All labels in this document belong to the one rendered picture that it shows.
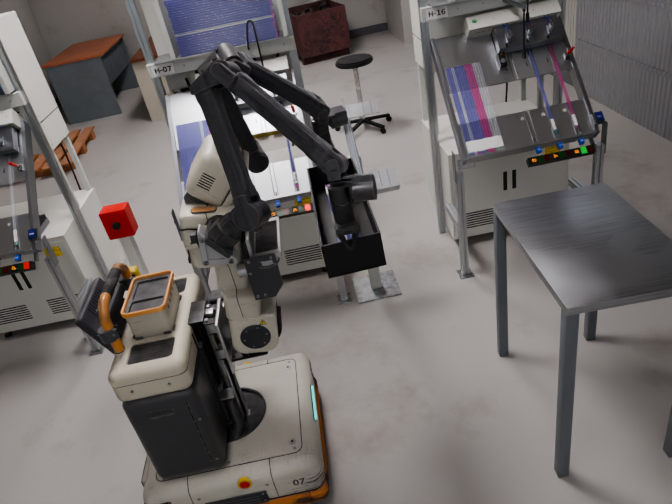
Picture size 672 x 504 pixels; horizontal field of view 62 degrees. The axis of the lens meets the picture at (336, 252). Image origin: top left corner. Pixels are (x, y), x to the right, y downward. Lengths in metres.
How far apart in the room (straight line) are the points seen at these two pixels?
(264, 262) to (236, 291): 0.18
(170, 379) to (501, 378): 1.48
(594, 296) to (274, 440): 1.23
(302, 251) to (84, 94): 5.55
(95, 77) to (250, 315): 6.67
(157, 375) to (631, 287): 1.48
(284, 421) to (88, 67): 6.68
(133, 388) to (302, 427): 0.67
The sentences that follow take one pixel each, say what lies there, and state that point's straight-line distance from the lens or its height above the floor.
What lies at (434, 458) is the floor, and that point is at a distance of 2.43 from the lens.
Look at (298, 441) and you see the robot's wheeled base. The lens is 2.20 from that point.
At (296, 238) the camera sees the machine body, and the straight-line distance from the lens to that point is 3.34.
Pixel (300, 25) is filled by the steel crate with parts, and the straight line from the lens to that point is 8.41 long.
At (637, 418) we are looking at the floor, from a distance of 2.62.
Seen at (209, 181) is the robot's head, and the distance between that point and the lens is 1.69.
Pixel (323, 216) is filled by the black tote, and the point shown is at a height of 1.03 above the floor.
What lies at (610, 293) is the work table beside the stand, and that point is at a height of 0.80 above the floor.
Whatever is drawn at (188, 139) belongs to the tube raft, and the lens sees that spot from 3.10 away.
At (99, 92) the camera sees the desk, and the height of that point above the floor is 0.33.
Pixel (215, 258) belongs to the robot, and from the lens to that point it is 1.65.
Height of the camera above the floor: 1.93
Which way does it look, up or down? 31 degrees down
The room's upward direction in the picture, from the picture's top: 12 degrees counter-clockwise
